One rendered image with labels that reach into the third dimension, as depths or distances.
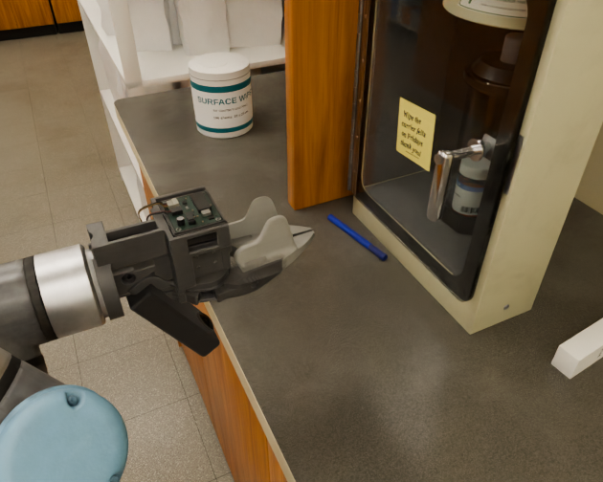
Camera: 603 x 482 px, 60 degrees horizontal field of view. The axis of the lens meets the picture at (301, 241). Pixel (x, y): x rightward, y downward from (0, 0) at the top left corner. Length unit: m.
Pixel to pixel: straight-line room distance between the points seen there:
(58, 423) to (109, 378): 1.64
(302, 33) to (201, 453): 1.29
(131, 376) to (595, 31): 1.70
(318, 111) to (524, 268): 0.40
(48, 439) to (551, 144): 0.53
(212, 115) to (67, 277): 0.76
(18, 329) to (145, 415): 1.39
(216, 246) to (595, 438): 0.48
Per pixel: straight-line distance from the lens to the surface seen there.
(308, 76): 0.84
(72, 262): 0.47
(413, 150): 0.72
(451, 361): 0.72
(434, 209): 0.63
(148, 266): 0.49
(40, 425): 0.34
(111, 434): 0.35
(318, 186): 0.94
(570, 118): 0.62
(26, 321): 0.47
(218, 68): 1.16
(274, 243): 0.51
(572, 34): 0.57
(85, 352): 2.08
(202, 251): 0.46
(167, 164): 1.12
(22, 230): 2.78
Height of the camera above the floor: 1.48
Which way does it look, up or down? 38 degrees down
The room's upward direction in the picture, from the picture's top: straight up
